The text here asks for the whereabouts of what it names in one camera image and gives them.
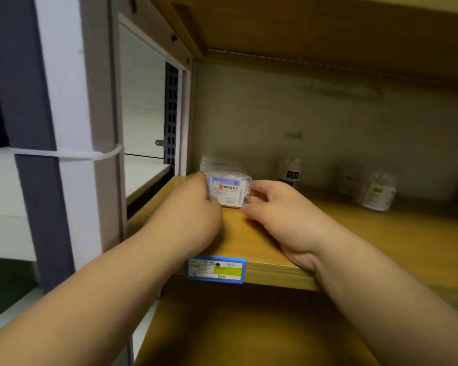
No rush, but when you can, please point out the person's left hand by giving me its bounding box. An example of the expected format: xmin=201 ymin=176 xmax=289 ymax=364
xmin=139 ymin=172 xmax=223 ymax=269

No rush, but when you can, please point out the person's right hand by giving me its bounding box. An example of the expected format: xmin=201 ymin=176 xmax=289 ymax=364
xmin=241 ymin=180 xmax=346 ymax=273

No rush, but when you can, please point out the labelled transparent plastic box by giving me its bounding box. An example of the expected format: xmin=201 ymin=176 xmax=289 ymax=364
xmin=199 ymin=155 xmax=239 ymax=176
xmin=205 ymin=170 xmax=252 ymax=208

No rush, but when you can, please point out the small jar with black label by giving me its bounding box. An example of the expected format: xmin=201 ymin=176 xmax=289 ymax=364
xmin=277 ymin=156 xmax=302 ymax=189

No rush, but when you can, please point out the person's right forearm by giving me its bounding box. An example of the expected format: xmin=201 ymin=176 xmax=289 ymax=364
xmin=312 ymin=224 xmax=458 ymax=366

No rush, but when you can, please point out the person's left forearm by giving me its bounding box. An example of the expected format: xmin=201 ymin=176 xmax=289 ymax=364
xmin=0 ymin=232 xmax=184 ymax=366

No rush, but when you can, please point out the blue price label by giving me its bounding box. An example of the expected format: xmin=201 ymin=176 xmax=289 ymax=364
xmin=187 ymin=256 xmax=247 ymax=285

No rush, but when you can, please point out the white metal crossbar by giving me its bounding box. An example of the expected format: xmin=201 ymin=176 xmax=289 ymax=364
xmin=116 ymin=13 xmax=194 ymax=71

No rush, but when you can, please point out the white cable tie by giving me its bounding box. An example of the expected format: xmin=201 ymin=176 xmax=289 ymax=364
xmin=9 ymin=143 xmax=125 ymax=161

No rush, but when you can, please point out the grey white shelf post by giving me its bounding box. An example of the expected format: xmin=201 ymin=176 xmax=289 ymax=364
xmin=0 ymin=0 xmax=126 ymax=294

